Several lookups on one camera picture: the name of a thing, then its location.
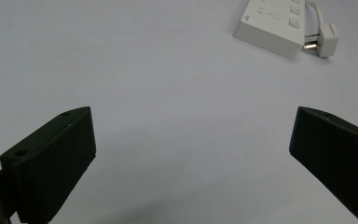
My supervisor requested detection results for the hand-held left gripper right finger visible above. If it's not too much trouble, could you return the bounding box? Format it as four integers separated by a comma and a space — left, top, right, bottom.
289, 105, 358, 224

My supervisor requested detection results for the white power plug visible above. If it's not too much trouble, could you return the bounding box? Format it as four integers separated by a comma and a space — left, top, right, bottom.
303, 22, 339, 59

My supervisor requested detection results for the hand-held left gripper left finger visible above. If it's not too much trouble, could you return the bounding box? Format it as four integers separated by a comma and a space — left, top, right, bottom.
0, 105, 97, 224

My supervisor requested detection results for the white power cable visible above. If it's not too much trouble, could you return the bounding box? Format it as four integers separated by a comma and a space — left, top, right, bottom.
305, 0, 326, 26

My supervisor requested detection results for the white power strip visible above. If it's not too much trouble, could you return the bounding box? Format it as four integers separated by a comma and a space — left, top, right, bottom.
233, 0, 306, 60

